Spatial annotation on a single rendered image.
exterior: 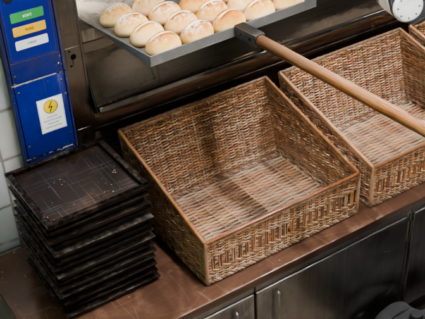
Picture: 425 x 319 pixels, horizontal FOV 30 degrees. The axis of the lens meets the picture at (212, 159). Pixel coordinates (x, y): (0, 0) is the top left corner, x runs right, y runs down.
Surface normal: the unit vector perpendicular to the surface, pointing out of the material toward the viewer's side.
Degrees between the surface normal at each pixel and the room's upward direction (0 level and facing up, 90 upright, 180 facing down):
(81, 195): 0
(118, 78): 70
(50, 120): 90
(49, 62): 90
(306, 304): 90
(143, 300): 0
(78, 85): 90
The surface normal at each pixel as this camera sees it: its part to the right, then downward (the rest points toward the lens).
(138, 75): 0.50, 0.15
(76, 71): 0.54, 0.46
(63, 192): -0.04, -0.82
